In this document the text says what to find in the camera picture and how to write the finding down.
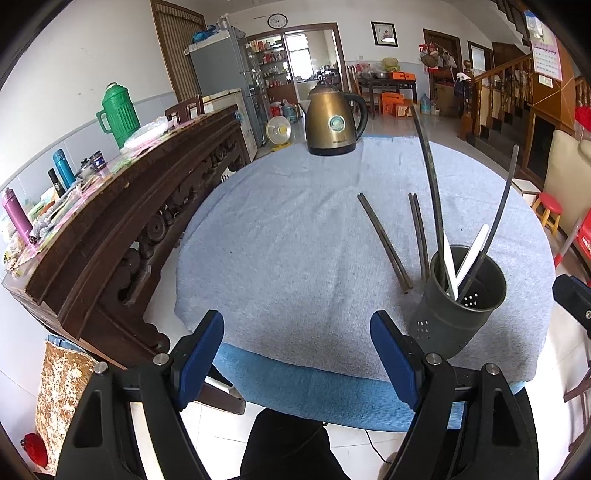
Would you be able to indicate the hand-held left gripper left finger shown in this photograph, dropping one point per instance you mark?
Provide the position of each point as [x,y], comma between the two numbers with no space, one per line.
[201,360]

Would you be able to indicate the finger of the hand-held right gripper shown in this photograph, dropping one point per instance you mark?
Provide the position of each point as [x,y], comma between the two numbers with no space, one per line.
[572,295]

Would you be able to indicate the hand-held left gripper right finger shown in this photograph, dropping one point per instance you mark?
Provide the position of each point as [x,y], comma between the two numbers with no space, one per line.
[395,360]

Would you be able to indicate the dark green utensil holder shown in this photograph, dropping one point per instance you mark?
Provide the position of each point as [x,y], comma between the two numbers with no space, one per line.
[443,327]

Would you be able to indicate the red plastic child chair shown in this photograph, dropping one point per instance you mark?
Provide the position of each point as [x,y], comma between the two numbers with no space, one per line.
[584,240]

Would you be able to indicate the brown wooden chair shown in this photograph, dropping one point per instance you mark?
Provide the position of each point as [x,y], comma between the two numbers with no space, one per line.
[579,387]

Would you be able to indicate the red stool with yellow legs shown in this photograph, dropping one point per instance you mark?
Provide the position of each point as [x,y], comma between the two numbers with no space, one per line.
[549,201]

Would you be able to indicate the blue table cloth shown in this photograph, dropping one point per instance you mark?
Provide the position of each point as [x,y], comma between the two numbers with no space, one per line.
[300,387]

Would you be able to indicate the beige fuzzy slipper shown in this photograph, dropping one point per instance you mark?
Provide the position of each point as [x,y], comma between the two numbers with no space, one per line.
[390,468]

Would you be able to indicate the beige sofa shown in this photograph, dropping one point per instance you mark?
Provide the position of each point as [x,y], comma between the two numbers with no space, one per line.
[561,175]

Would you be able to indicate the small white stool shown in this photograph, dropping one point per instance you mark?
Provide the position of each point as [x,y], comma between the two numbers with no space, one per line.
[524,184]

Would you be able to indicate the person's left leg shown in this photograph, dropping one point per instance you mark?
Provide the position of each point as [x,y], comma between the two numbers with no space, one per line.
[286,447]

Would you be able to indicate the grey table cloth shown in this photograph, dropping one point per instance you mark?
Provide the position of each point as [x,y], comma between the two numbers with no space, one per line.
[300,258]

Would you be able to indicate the gold patterned bag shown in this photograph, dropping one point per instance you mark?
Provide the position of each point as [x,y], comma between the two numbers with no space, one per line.
[60,392]

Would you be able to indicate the carved dark wooden sideboard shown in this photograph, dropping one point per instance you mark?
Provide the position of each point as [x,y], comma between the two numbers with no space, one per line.
[106,230]

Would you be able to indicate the red round object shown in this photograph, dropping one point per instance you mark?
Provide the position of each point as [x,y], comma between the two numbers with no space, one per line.
[34,450]

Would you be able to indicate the small dark jar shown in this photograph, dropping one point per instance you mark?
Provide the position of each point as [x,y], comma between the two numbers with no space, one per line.
[99,164]

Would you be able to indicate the small steel pot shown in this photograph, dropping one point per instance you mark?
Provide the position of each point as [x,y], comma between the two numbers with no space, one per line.
[85,170]

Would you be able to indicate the wooden stair railing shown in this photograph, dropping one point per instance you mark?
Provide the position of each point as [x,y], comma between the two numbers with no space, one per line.
[494,83]

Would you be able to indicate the black bottle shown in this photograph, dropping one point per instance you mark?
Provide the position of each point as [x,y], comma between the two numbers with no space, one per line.
[55,182]

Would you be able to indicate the white chest freezer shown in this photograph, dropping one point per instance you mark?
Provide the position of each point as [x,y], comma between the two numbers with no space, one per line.
[247,134]

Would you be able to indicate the white plastic bag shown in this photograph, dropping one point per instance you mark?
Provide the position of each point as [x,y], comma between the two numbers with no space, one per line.
[147,134]

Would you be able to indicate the pink thermos bottle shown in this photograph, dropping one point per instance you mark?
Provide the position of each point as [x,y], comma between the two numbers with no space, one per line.
[17,214]

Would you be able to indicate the golden electric kettle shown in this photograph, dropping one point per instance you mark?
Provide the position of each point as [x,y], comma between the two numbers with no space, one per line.
[330,134]

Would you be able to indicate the teal thermos bottle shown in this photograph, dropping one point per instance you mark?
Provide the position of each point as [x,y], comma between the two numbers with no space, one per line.
[63,168]

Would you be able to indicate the large water jug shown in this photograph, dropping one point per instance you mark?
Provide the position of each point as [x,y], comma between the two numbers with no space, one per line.
[425,105]

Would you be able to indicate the round electric heater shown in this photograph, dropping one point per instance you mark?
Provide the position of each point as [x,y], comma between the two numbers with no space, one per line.
[278,131]

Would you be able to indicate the orange cardboard box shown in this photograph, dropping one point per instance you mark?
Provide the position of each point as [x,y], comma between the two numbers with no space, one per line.
[392,104]
[405,111]

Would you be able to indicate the dark wooden chair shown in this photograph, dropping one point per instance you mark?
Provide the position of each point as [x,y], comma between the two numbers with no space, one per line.
[184,108]

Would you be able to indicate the green thermos jug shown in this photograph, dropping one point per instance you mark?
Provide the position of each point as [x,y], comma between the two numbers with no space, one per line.
[120,115]

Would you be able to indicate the dark wooden dining table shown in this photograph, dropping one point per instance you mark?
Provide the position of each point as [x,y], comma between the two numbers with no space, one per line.
[388,83]

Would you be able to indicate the flat orange box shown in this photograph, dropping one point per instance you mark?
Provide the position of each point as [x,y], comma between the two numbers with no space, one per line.
[400,76]

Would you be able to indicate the grey refrigerator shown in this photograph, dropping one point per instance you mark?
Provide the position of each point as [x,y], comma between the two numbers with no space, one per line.
[217,69]

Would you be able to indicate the green woven basket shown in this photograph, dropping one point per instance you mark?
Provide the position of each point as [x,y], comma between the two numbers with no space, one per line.
[390,64]

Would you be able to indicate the glass display cabinet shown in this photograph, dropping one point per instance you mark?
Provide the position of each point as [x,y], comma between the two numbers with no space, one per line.
[272,64]

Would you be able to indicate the brown door with curtain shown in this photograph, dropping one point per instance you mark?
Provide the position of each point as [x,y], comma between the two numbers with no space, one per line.
[178,55]

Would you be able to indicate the blue bag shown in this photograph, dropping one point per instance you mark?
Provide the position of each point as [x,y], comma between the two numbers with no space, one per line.
[204,36]

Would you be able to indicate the pink wall calendar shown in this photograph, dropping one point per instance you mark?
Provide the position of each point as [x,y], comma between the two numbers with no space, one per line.
[547,60]

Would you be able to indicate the framed wall picture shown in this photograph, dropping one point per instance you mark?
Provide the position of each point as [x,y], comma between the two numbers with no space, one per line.
[384,33]

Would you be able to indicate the round wall clock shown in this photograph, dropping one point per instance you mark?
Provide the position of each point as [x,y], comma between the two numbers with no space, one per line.
[277,21]

